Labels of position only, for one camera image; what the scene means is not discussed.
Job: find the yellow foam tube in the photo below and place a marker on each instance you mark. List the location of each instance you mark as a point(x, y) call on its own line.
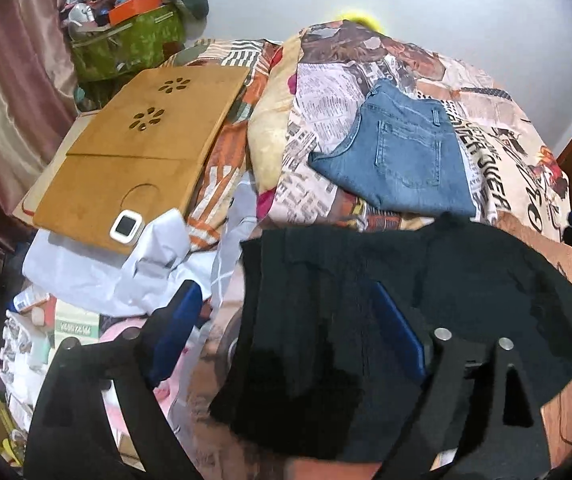
point(361, 15)

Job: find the green storage bag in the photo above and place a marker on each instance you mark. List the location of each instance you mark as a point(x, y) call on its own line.
point(135, 45)

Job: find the pink striped curtain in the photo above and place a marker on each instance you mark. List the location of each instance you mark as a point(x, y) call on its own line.
point(10, 100)

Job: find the black pants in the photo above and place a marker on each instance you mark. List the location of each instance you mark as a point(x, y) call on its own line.
point(326, 285)

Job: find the white crumpled cloth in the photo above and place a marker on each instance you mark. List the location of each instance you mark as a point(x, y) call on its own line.
point(115, 275)

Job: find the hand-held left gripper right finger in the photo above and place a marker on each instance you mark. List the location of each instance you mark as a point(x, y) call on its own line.
point(401, 330)

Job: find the blue jeans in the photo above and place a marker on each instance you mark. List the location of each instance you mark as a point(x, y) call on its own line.
point(406, 160)

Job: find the pink cloth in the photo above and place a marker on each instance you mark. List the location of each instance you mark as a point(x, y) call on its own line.
point(185, 390)

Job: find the small white device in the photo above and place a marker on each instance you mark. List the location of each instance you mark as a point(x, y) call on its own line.
point(125, 225)

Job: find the orange box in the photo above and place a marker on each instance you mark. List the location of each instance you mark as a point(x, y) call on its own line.
point(133, 7)

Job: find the printed blanket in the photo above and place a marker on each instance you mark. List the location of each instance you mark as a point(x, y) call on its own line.
point(326, 105)

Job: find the grey checked sheet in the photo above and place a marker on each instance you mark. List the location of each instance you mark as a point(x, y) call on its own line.
point(231, 240)

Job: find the wooden lap desk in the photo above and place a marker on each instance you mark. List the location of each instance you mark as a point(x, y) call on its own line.
point(130, 170)

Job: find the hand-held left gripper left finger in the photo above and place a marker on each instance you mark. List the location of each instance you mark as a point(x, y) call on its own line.
point(178, 330)

